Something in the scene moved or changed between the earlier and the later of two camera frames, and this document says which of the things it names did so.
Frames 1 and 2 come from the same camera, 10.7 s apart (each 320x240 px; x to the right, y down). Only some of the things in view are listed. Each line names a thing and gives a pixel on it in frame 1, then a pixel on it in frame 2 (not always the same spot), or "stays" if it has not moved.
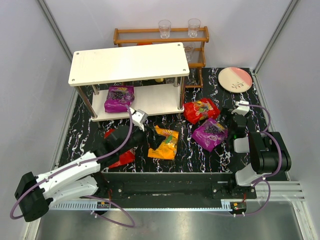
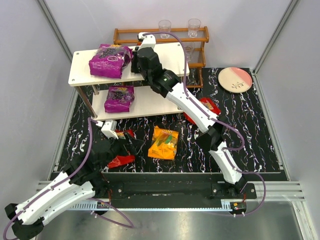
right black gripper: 227,114 to 135,62
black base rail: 172,185 stays
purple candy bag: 118,97 stays
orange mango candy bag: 167,149 stays
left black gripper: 148,132 to 122,144
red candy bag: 125,157 stays
